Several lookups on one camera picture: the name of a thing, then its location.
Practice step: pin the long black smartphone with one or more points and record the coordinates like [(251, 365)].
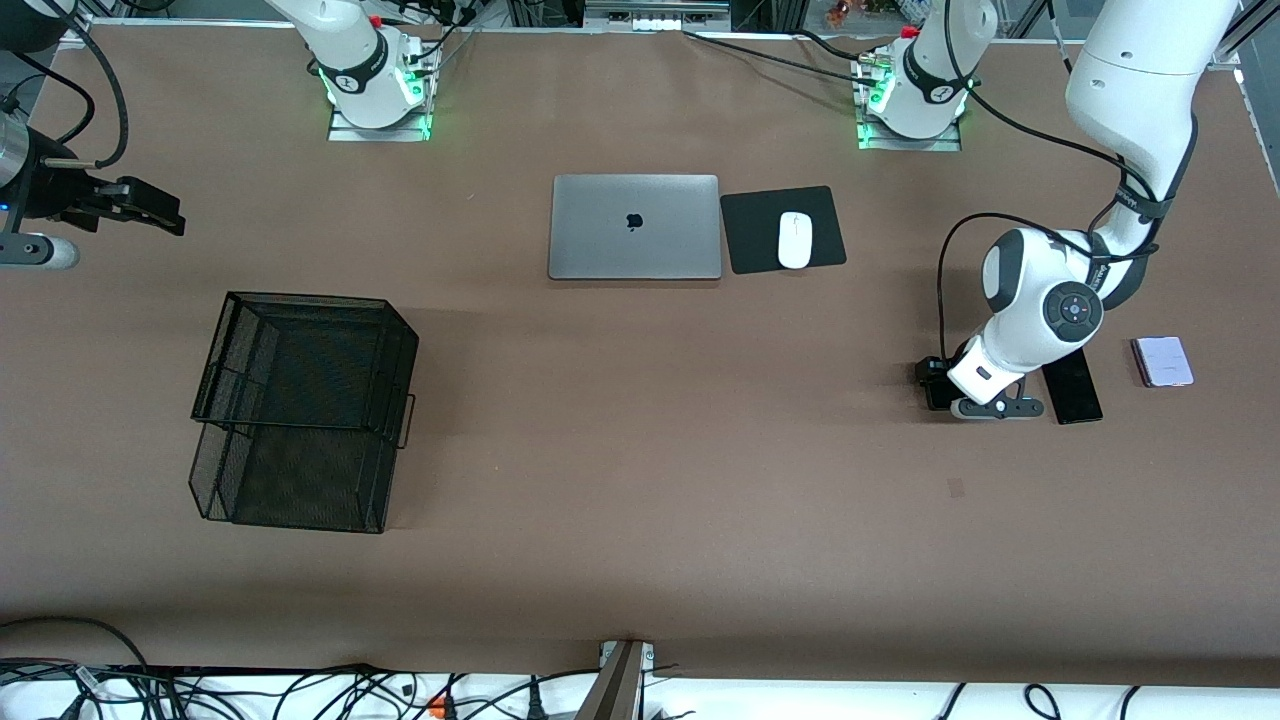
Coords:
[(1078, 395)]

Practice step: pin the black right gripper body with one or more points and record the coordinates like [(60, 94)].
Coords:
[(48, 190)]

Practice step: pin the silver closed laptop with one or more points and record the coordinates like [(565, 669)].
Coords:
[(635, 245)]

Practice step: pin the lavender flip phone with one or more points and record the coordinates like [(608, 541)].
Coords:
[(1165, 362)]

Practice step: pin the aluminium table corner bracket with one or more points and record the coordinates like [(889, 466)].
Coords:
[(75, 35)]

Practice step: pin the white power strip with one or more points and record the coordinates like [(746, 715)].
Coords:
[(655, 22)]

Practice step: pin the white computer mouse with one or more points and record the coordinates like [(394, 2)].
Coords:
[(795, 240)]

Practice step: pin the black flip phone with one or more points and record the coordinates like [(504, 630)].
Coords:
[(938, 400)]

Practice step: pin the black mouse pad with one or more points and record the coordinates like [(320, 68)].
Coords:
[(755, 235)]

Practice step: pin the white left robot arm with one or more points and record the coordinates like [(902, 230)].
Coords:
[(1140, 80)]

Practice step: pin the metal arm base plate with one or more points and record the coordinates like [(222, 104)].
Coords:
[(900, 145), (345, 133)]

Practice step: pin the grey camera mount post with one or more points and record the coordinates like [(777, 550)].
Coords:
[(615, 690)]

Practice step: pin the black mesh desk organizer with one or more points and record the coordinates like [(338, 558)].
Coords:
[(300, 480)]

